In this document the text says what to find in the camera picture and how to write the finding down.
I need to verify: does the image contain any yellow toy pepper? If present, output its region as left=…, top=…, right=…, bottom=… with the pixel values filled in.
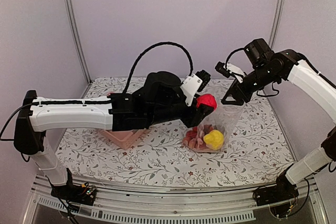
left=203, top=130, right=224, bottom=151

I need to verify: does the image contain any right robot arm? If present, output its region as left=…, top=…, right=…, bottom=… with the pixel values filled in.
left=215, top=38, right=335, bottom=201

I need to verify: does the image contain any right aluminium frame post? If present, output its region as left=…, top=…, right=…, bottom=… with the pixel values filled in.
left=268, top=0, right=285, bottom=49

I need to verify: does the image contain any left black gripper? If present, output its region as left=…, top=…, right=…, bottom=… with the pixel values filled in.
left=147, top=96, right=214, bottom=129

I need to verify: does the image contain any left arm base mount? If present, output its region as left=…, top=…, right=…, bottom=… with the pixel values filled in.
left=51, top=168, right=97, bottom=206

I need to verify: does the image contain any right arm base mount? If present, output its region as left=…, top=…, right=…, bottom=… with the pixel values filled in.
left=253, top=175, right=299, bottom=219

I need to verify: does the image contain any aluminium frame post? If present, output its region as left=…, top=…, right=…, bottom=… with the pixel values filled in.
left=64, top=0, right=92, bottom=84
left=268, top=0, right=285, bottom=49

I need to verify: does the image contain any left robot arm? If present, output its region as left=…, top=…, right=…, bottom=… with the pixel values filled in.
left=14, top=70, right=214, bottom=200

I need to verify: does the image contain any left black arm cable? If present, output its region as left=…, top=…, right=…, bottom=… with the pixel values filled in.
left=123, top=41, right=195, bottom=95

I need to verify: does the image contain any left aluminium frame post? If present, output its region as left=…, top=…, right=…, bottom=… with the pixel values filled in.
left=64, top=0, right=92, bottom=84

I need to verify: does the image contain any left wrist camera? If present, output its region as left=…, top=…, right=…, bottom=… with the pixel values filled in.
left=180, top=70, right=211, bottom=106

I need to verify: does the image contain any aluminium front rail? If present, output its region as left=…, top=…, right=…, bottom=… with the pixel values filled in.
left=22, top=175, right=329, bottom=224

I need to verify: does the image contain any floral table mat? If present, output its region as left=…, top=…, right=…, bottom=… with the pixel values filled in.
left=51, top=77, right=295, bottom=188

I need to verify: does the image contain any clear zip top bag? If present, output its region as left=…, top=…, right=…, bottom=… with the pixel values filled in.
left=198, top=86, right=244, bottom=153

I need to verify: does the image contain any red toy apple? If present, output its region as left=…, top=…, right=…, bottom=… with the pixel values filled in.
left=196, top=94, right=217, bottom=110

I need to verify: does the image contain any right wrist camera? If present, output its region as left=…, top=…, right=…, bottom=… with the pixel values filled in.
left=215, top=61, right=246, bottom=83

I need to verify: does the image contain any pink plastic basket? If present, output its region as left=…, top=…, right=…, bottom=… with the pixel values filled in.
left=99, top=92, right=147, bottom=150

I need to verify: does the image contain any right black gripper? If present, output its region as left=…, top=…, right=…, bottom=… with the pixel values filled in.
left=221, top=64, right=279, bottom=105

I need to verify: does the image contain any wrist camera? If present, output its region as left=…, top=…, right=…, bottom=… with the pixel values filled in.
left=180, top=70, right=211, bottom=106
left=215, top=61, right=246, bottom=83

